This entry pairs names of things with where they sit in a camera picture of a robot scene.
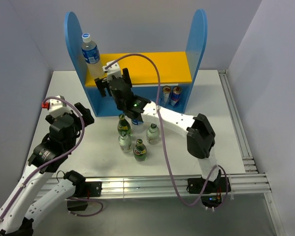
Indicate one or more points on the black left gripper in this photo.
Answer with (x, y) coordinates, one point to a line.
(85, 112)

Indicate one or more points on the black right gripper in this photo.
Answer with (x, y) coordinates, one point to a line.
(101, 85)

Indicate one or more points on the green Perrier glass bottle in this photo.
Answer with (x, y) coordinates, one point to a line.
(123, 125)

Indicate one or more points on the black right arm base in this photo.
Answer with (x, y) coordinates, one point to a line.
(212, 194)

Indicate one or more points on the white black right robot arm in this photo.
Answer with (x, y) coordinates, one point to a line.
(199, 134)

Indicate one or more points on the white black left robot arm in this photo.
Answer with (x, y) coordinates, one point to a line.
(19, 214)

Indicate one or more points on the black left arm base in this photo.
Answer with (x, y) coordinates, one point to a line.
(82, 194)

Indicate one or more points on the blue and yellow shelf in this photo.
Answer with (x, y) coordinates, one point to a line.
(172, 68)

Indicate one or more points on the clear Chang glass bottle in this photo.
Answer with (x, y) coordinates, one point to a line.
(125, 141)
(153, 134)

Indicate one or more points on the plastic water bottle blue label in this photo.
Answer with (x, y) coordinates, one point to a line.
(138, 126)

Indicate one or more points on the silver blue energy drink can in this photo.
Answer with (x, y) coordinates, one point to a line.
(165, 95)

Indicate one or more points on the green glass bottle red label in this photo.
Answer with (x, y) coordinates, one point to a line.
(140, 151)

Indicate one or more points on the blue silver Red Bull can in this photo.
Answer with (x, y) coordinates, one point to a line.
(175, 96)

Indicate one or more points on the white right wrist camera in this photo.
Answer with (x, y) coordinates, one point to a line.
(113, 68)

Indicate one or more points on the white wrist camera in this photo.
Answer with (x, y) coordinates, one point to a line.
(56, 108)
(113, 68)

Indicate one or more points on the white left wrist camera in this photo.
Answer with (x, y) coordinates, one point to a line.
(56, 108)

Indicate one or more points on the aluminium side rail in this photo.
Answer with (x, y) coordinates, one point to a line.
(247, 157)

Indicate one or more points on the aluminium front rail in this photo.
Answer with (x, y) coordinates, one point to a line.
(161, 186)

